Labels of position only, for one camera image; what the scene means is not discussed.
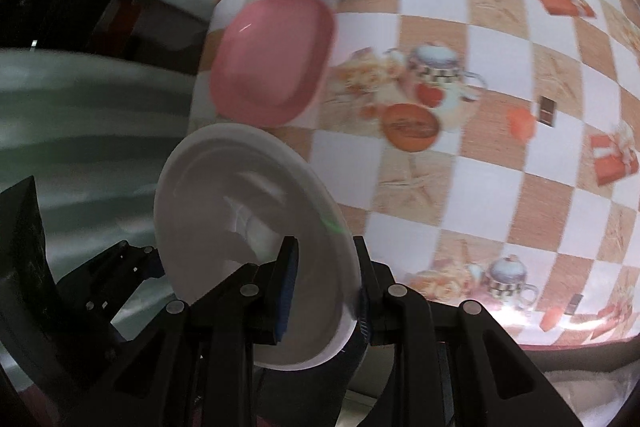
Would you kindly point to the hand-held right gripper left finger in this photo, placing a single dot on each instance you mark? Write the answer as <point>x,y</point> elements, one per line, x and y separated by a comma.
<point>286,292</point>

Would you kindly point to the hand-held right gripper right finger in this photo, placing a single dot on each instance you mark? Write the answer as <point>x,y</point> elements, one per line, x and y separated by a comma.
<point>374,289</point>

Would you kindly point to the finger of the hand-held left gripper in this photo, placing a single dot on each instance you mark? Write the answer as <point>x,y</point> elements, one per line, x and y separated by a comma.
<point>120,272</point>

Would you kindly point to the white round plate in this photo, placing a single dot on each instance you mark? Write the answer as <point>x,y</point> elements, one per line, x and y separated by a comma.
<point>225,207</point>

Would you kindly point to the pink square plate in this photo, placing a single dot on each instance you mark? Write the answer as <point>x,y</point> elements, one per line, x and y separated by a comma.
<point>270,62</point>

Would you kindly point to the grey green sofa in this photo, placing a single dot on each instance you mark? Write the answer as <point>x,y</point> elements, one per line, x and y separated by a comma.
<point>90,117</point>

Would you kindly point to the white fuzzy cloth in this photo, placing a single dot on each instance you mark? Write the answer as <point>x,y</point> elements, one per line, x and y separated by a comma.
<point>590,389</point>

